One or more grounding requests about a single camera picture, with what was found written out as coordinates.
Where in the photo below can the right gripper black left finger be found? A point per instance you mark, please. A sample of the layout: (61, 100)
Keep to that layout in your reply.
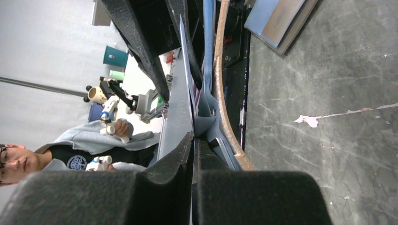
(159, 195)

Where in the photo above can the blue orange card holder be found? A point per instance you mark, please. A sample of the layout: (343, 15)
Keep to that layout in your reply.
(277, 22)

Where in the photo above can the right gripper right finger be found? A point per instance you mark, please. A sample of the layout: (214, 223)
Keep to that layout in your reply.
(221, 196)

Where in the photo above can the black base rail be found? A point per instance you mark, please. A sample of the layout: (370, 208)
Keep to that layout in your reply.
(236, 44)

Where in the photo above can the person in grey hoodie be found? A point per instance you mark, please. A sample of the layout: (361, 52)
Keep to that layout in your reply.
(77, 147)

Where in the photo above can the silver grey vip card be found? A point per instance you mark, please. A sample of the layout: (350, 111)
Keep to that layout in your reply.
(178, 121)

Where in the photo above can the tan blue card holder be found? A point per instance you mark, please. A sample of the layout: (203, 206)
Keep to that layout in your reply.
(212, 110)

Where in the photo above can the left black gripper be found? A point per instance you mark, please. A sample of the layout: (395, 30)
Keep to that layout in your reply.
(160, 21)

